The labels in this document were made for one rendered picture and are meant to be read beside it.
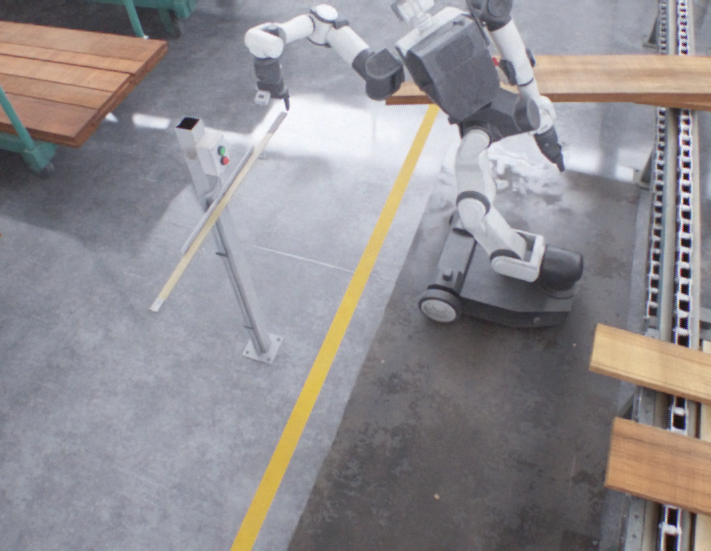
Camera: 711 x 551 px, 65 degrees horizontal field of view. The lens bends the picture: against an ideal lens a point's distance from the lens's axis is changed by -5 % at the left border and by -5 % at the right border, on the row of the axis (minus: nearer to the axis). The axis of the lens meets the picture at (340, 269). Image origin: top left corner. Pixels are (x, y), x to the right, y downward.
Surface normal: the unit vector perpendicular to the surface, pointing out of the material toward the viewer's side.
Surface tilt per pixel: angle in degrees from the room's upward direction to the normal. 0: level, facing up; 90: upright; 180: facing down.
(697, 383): 0
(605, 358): 0
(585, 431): 0
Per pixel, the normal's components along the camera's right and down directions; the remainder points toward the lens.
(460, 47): 0.18, 0.53
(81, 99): -0.07, -0.60
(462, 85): 0.32, 0.68
